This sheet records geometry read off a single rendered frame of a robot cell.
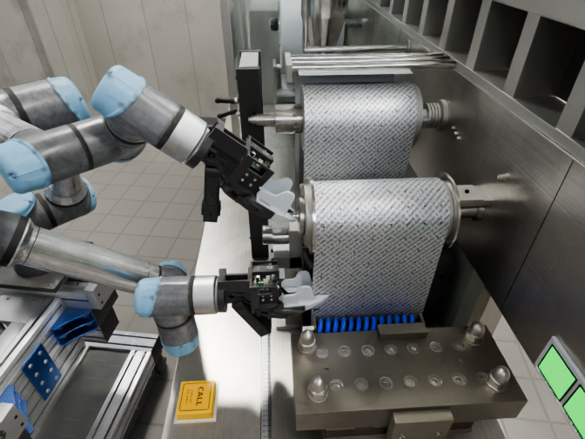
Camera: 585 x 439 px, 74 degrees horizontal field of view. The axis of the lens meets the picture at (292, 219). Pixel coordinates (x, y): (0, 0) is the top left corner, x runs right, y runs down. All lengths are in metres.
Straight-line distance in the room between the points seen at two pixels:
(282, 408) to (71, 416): 1.11
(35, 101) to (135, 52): 3.40
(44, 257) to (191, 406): 0.40
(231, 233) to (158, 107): 0.72
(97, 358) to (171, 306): 1.20
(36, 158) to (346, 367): 0.61
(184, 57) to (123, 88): 3.61
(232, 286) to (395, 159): 0.45
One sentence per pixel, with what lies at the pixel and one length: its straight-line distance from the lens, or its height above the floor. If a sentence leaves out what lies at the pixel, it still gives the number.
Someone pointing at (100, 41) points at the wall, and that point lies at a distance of 4.53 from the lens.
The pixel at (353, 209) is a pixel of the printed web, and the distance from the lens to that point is 0.67.
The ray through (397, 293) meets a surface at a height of 1.10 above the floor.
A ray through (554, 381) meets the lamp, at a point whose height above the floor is 1.17.
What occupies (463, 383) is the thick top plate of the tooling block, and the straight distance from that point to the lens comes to 0.82.
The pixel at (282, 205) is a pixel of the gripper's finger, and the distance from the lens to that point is 0.66.
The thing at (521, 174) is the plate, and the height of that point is 1.37.
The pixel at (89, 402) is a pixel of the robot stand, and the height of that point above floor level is 0.21.
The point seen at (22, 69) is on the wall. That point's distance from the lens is 5.14.
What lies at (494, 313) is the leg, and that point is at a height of 0.85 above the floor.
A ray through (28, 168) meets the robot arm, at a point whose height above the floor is 1.41.
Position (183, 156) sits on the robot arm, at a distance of 0.61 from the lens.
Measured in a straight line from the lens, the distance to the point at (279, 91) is 1.64.
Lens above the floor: 1.68
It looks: 37 degrees down
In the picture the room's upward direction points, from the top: straight up
